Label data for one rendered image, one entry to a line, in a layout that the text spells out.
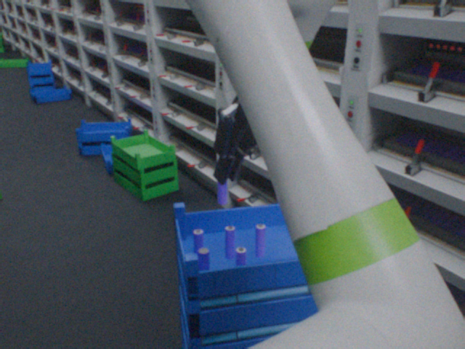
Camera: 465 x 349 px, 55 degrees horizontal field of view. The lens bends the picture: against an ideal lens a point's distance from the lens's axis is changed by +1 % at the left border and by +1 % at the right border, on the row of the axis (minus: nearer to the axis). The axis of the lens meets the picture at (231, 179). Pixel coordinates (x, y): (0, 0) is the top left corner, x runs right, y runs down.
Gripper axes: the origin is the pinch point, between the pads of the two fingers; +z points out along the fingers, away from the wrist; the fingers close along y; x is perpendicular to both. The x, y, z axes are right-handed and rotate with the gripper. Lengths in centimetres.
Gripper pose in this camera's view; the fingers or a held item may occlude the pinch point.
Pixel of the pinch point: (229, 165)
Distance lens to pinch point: 81.7
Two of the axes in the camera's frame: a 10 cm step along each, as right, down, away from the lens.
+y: 7.4, -2.7, 6.1
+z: -2.9, 6.9, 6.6
